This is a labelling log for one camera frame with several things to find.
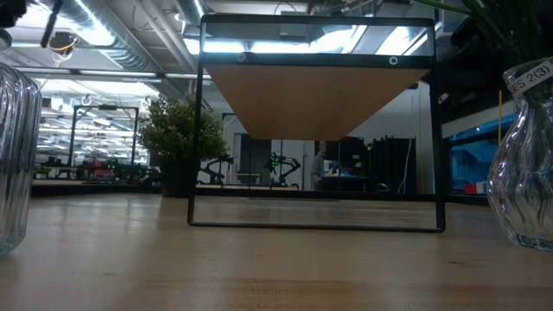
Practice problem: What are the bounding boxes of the wooden shelf with black frame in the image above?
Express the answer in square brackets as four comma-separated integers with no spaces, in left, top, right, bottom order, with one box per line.
[187,13,447,234]

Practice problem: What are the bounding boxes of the person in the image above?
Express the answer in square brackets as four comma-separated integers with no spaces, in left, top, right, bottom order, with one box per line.
[310,140,327,192]

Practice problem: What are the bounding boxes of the green plant stems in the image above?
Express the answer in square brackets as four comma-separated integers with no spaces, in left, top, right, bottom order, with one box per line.
[412,0,553,234]

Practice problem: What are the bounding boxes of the wavy clear glass vase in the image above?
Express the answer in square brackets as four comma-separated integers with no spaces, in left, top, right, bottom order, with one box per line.
[486,57,553,252]

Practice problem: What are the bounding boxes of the black cabinet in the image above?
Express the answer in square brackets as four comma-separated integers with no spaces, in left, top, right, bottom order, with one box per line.
[370,136,418,194]

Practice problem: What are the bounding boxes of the white hanging cable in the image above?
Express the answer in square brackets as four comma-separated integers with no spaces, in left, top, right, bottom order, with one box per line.
[397,137,415,194]

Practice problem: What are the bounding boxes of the ribbed clear glass vase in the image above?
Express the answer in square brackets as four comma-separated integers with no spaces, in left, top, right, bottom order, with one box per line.
[0,61,43,256]

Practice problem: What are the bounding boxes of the black overhead camera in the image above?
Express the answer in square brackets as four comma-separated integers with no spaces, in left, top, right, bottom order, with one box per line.
[48,30,79,56]

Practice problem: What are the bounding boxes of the potted green plant white blossoms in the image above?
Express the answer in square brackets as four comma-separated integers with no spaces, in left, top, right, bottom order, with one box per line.
[137,95,229,198]

